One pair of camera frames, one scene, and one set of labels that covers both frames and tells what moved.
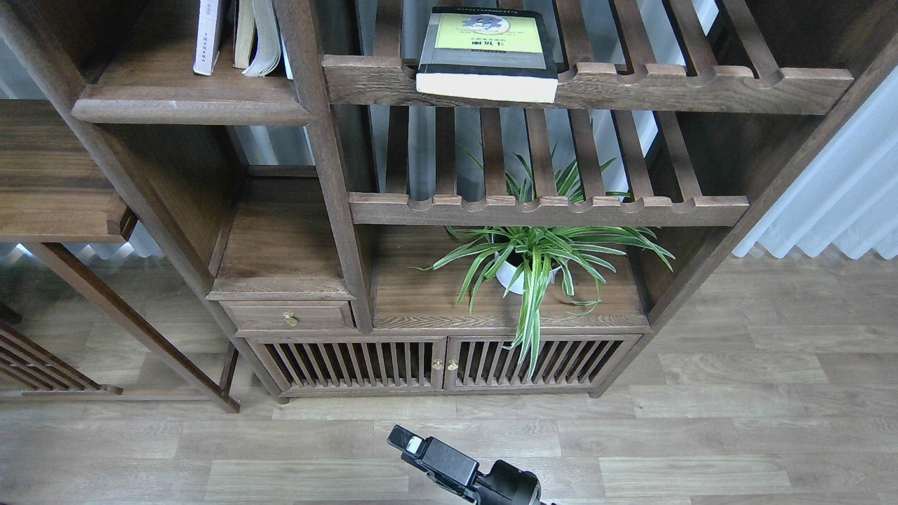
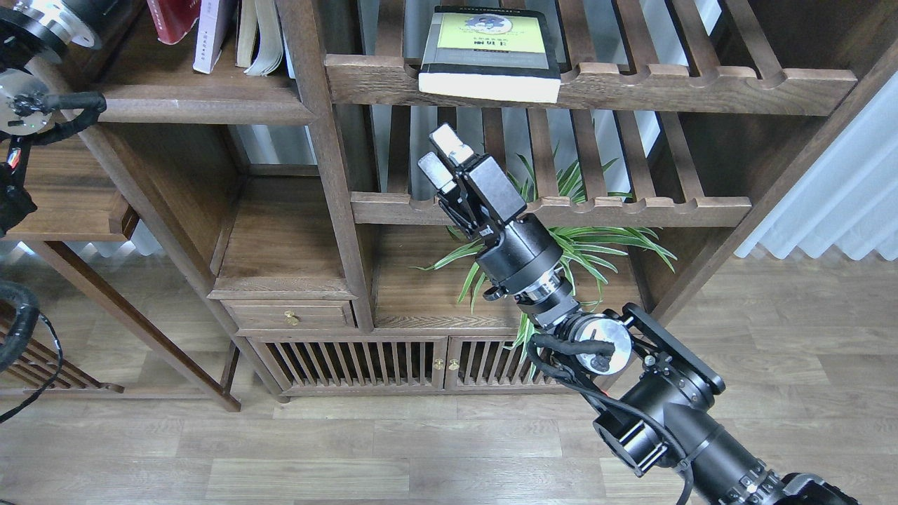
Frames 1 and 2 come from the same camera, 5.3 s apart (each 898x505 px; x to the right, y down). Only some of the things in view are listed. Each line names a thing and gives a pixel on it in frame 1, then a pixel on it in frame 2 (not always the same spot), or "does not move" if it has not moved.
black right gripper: (459, 473) → (485, 204)
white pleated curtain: (847, 193) does not move
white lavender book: (211, 22) does not move
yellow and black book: (496, 53) does not move
